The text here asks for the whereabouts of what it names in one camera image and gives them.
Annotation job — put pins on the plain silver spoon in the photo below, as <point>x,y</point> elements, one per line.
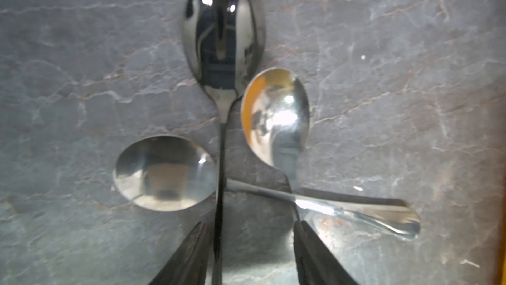
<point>173,173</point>

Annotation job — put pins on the yellow storage box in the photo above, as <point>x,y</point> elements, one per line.
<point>500,279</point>

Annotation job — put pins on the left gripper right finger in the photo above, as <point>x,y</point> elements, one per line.
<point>315,264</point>

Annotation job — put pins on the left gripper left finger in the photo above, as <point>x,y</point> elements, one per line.
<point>188,265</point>

